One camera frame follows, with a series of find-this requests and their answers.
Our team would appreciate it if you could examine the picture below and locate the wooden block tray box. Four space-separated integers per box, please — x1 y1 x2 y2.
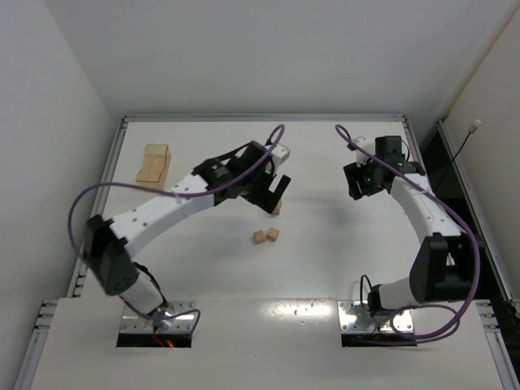
136 144 171 190

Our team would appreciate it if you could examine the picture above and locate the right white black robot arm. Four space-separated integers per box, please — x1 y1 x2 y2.
343 136 484 315

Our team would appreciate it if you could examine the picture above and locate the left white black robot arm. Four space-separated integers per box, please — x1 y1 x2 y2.
83 141 290 321

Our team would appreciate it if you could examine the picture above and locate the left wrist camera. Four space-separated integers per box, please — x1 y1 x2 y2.
271 144 291 167

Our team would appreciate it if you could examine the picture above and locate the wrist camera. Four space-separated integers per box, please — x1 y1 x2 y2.
271 144 291 167
349 136 375 167

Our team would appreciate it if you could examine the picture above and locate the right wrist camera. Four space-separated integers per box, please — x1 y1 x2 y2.
349 136 375 167

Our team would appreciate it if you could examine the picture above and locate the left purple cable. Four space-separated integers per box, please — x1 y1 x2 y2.
67 123 286 332

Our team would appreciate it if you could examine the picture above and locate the purple cable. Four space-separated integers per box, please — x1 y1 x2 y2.
67 123 286 332
334 123 482 345

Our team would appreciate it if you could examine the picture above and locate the aluminium table frame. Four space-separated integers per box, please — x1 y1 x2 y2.
31 120 519 389

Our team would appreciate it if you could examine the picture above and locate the black wall cable with plug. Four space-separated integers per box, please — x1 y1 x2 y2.
434 119 482 196

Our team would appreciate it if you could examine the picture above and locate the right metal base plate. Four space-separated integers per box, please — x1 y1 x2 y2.
337 300 414 336

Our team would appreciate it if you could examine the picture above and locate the metal base plate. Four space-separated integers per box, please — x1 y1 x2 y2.
119 301 197 335
337 300 414 336

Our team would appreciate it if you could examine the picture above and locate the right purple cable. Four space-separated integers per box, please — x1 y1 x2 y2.
334 123 482 345

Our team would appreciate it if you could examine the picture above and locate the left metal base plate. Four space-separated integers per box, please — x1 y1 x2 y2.
119 301 197 335

